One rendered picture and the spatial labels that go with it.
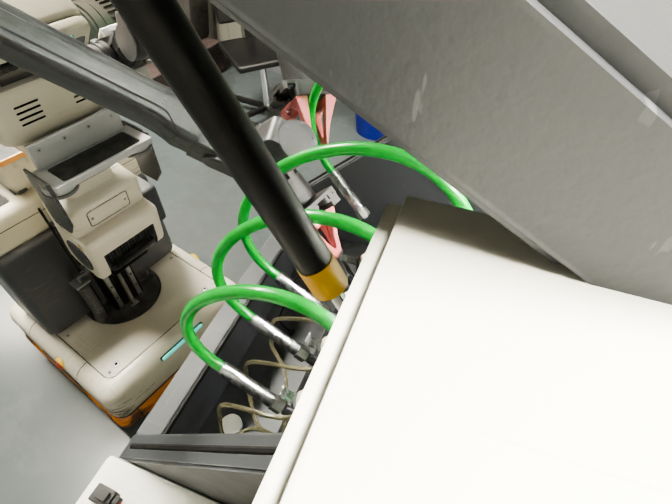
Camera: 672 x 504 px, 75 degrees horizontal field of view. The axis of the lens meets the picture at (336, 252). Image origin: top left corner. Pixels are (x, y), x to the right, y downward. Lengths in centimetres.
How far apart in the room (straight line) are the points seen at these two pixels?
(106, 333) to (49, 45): 130
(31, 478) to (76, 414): 23
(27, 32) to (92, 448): 154
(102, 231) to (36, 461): 96
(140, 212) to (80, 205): 16
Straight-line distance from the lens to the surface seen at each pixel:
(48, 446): 201
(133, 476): 73
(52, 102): 118
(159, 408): 79
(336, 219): 41
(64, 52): 63
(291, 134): 60
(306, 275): 21
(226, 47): 315
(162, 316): 177
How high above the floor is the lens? 163
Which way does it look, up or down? 46 degrees down
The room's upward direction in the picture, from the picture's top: straight up
